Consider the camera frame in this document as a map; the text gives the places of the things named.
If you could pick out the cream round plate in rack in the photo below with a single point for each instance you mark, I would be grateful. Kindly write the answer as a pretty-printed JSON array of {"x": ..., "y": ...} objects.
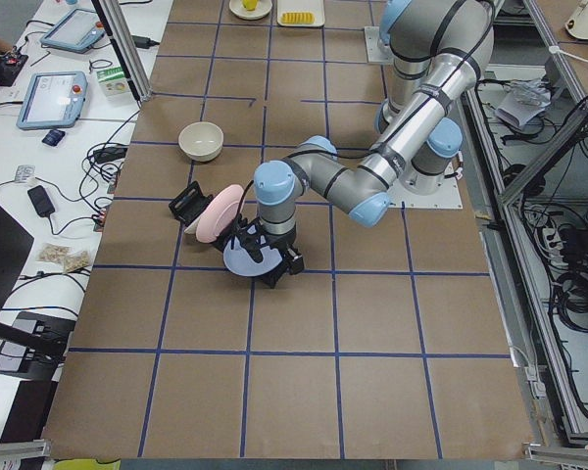
[{"x": 192, "y": 227}]

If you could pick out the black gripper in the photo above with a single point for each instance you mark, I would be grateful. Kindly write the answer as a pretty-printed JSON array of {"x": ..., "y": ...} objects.
[{"x": 277, "y": 248}]

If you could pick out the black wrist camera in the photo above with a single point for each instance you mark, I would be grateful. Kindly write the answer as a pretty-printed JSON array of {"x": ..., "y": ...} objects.
[{"x": 252, "y": 241}]

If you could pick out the white round plate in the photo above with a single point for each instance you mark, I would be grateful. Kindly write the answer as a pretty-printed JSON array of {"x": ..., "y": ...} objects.
[{"x": 264, "y": 7}]

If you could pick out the yellow lemon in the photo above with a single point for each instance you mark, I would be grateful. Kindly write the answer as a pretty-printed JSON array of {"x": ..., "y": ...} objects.
[{"x": 250, "y": 5}]

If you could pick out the blue teach pendant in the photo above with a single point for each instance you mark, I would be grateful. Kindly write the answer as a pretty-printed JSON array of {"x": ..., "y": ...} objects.
[
  {"x": 76, "y": 32},
  {"x": 53, "y": 100}
]

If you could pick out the pink round plate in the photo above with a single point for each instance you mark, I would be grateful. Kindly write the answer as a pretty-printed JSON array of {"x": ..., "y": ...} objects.
[{"x": 218, "y": 214}]

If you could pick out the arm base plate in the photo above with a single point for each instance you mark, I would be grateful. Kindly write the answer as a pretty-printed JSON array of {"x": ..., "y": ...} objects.
[
  {"x": 378, "y": 46},
  {"x": 429, "y": 182}
]

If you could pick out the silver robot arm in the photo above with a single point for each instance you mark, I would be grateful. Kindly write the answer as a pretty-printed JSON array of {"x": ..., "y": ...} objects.
[
  {"x": 440, "y": 49},
  {"x": 392, "y": 12}
]

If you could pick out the blue round plate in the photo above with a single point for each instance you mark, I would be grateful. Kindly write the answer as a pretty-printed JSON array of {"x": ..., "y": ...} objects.
[{"x": 239, "y": 261}]

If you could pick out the green and white box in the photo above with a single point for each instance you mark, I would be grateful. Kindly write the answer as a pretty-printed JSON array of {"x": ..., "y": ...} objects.
[{"x": 112, "y": 81}]

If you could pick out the blue teach pendant far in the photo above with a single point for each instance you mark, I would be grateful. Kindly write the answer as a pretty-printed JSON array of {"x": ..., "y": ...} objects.
[{"x": 76, "y": 32}]

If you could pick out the blue teach pendant near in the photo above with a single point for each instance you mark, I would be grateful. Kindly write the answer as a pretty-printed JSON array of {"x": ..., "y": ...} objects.
[{"x": 53, "y": 100}]

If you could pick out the black power adapter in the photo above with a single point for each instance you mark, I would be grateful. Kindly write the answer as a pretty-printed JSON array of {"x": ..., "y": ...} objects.
[{"x": 143, "y": 42}]

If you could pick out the black dish rack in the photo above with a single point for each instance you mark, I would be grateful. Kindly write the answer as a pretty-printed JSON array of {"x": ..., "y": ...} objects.
[{"x": 196, "y": 205}]

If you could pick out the black smartphone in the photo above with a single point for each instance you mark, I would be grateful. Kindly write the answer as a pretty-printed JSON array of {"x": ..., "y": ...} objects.
[{"x": 41, "y": 201}]

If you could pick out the white rectangular tray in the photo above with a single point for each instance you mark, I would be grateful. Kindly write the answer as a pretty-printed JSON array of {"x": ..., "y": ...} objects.
[{"x": 314, "y": 6}]

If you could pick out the aluminium frame post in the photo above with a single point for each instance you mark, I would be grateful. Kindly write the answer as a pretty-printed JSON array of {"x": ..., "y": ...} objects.
[{"x": 111, "y": 16}]

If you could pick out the yellow sliced bread loaf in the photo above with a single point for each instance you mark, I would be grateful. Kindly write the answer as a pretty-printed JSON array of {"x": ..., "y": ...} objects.
[{"x": 297, "y": 18}]

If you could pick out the cream ceramic bowl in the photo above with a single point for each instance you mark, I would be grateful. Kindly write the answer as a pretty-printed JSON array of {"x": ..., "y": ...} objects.
[{"x": 201, "y": 141}]

